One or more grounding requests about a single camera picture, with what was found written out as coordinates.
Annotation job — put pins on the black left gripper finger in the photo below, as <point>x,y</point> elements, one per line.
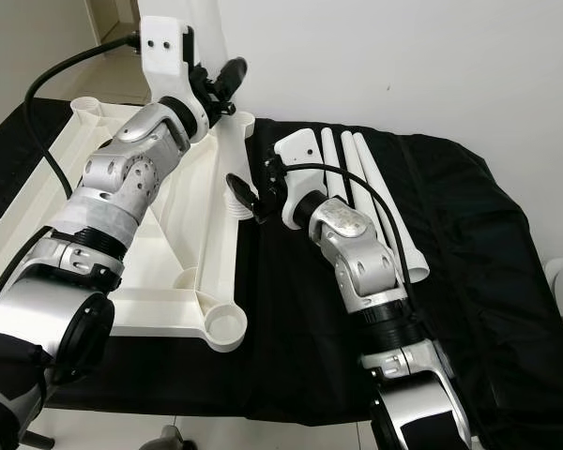
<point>235,80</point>

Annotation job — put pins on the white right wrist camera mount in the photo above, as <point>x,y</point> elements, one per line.
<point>296,145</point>

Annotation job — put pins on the black table cloth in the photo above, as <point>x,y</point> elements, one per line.
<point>488,234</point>

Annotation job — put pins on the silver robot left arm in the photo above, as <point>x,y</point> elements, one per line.
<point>122,173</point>

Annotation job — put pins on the white plastic table top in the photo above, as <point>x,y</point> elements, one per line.
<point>188,272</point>

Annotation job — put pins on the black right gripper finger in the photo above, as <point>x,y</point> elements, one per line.
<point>242,187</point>
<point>274,167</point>

